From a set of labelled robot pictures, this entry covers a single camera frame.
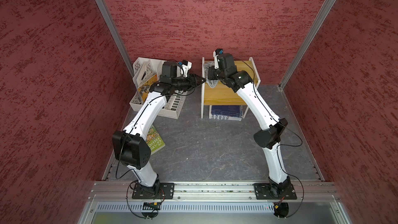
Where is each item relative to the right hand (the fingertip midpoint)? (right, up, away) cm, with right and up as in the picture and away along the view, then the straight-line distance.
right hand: (209, 72), depth 82 cm
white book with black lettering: (+12, -26, +17) cm, 34 cm away
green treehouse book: (-32, -39, +6) cm, 51 cm away
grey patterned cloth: (+1, -6, -8) cm, 10 cm away
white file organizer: (-41, +5, +13) cm, 43 cm away
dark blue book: (+15, -22, +17) cm, 31 cm away
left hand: (-3, -7, -7) cm, 10 cm away
